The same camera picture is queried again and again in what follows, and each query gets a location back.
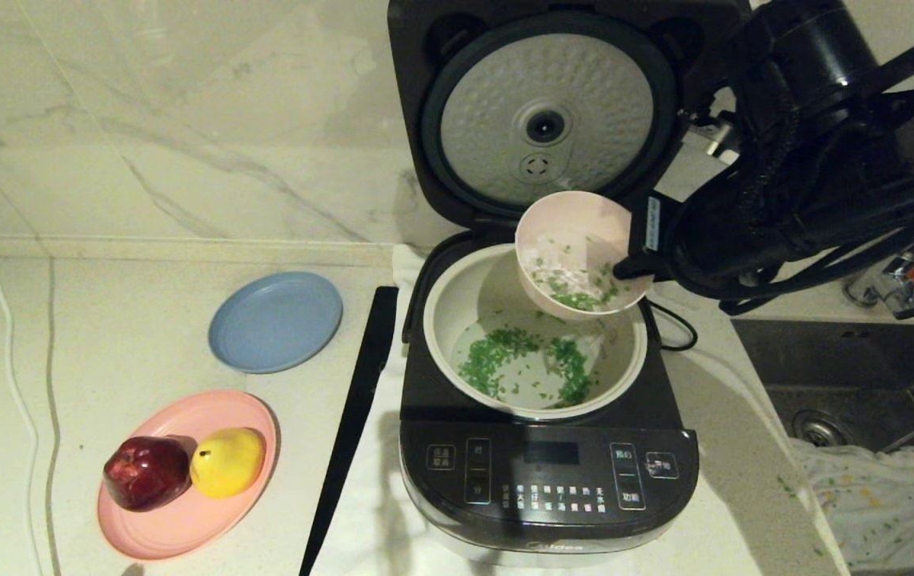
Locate pink bowl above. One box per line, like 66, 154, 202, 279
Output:
515, 190, 656, 322

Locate green grains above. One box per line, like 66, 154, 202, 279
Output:
457, 236, 622, 410

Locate black rice cooker lid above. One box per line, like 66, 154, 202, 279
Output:
387, 0, 754, 234

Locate white inner cooking pot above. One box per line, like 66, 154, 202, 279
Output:
423, 242, 649, 422

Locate black rice cooker body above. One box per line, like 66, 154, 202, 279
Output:
398, 230, 701, 569

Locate chrome faucet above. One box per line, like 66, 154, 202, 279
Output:
845, 248, 914, 321

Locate round steel sink drain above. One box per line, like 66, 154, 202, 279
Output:
792, 408, 858, 449

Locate long black flat bar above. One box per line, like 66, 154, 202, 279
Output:
298, 286, 400, 576

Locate white speckled cloth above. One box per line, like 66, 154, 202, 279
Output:
789, 436, 914, 573

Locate blue plate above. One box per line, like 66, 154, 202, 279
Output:
208, 270, 344, 374

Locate yellow pear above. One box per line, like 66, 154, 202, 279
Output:
189, 427, 267, 499

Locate pink plate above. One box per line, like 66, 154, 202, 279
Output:
97, 390, 279, 561

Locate dark red apple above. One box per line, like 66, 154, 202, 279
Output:
102, 436, 190, 513

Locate black power cable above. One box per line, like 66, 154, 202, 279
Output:
649, 300, 700, 353

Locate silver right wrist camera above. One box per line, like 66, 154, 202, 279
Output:
697, 118, 740, 158

